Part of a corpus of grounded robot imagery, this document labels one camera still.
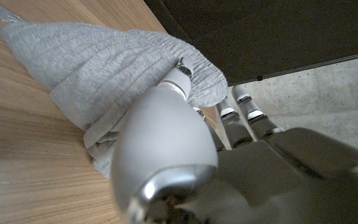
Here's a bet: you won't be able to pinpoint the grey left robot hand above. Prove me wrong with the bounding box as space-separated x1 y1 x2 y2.
109 57 358 224

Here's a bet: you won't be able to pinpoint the grey shorts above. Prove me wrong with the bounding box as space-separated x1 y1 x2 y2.
0 21 229 180

